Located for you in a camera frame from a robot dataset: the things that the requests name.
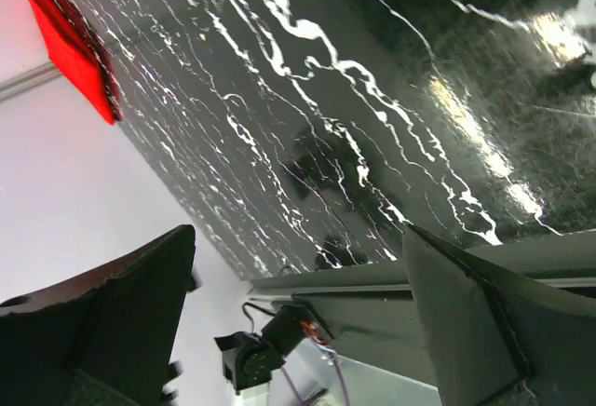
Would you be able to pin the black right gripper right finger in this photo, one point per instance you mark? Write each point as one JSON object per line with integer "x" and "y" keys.
{"x": 495, "y": 337}

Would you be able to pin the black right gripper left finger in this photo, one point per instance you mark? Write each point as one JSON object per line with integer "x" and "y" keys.
{"x": 103, "y": 337}

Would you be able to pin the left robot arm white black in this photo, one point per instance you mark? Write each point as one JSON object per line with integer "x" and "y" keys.
{"x": 250, "y": 358}

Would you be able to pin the red folded t shirt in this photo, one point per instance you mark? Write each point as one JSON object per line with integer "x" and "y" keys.
{"x": 78, "y": 53}

